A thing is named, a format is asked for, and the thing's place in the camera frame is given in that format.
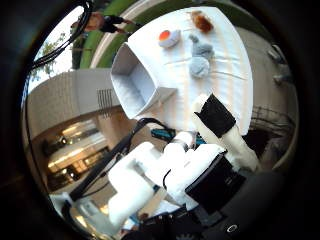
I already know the fried egg plush toy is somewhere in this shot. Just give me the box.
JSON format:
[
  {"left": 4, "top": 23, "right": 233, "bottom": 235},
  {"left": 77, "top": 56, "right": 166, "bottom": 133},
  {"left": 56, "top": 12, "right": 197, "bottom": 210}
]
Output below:
[{"left": 157, "top": 29, "right": 182, "bottom": 49}]

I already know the brown plush toy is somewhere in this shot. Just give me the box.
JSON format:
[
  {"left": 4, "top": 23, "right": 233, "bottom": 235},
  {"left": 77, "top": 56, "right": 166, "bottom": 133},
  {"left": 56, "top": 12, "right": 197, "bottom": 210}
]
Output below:
[{"left": 190, "top": 10, "right": 215, "bottom": 34}]

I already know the white container box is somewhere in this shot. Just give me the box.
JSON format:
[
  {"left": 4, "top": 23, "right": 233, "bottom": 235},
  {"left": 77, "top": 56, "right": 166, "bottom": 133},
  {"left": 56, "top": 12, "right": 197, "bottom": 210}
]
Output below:
[{"left": 110, "top": 42, "right": 178, "bottom": 120}]

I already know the teal clamp bar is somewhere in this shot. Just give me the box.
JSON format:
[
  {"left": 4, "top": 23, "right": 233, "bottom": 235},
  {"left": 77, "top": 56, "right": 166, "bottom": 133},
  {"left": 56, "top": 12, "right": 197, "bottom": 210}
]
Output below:
[{"left": 150, "top": 128, "right": 206, "bottom": 145}]

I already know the white striped tablecloth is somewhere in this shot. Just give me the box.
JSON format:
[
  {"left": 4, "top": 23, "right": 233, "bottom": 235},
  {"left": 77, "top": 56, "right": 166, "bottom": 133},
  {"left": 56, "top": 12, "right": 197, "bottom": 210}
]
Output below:
[{"left": 126, "top": 6, "right": 254, "bottom": 136}]

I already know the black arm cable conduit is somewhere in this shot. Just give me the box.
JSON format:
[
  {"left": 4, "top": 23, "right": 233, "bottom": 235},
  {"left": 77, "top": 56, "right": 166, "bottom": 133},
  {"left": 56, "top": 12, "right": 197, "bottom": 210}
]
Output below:
[{"left": 68, "top": 117, "right": 171, "bottom": 203}]

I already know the black cable bundle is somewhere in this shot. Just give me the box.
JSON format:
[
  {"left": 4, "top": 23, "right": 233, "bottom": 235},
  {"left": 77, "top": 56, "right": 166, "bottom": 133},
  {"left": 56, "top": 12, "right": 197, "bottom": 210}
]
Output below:
[{"left": 31, "top": 0, "right": 94, "bottom": 69}]

